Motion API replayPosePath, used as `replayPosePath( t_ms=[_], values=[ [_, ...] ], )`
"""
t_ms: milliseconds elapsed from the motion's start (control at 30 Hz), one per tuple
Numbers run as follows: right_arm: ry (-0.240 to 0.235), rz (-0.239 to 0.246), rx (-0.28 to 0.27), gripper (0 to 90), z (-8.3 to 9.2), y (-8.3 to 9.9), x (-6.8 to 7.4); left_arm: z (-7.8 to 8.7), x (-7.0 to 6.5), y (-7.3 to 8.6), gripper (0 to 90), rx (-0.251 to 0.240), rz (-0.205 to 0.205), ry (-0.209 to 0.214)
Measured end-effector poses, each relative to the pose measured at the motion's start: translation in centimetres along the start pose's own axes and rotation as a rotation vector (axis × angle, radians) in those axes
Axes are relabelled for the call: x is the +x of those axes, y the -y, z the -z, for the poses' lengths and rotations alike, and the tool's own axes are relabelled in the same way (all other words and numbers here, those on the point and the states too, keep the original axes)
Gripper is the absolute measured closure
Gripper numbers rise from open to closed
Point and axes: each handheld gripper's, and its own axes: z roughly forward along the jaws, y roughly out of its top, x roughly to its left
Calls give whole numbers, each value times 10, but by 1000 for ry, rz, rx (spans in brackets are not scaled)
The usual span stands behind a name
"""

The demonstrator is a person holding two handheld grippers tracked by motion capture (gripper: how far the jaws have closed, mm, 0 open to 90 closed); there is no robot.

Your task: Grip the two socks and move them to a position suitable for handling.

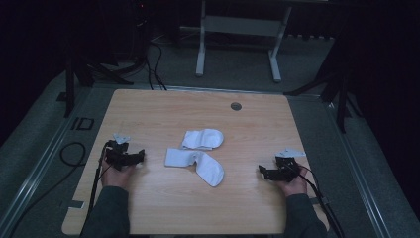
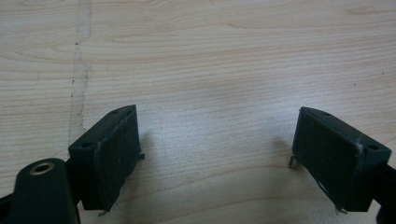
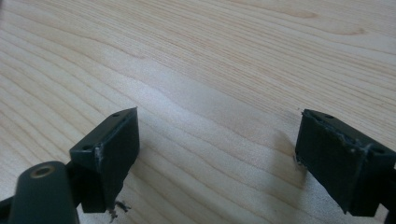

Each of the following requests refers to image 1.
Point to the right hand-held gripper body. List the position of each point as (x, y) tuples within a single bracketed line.
[(285, 168)]

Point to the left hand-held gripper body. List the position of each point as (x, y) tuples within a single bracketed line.
[(118, 156)]

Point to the white sock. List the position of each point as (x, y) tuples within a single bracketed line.
[(194, 163), (203, 139)]

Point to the person's right hand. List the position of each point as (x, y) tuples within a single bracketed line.
[(295, 186)]

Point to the person's left hand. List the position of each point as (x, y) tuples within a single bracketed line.
[(115, 178)]

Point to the round grey table grommet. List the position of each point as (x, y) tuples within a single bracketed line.
[(235, 106)]

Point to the black tripod stand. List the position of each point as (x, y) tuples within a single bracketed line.
[(341, 105), (70, 92)]

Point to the metal floor rail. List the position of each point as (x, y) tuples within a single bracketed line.
[(358, 173), (36, 175)]

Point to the white metal desk frame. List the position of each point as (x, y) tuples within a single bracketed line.
[(241, 26)]

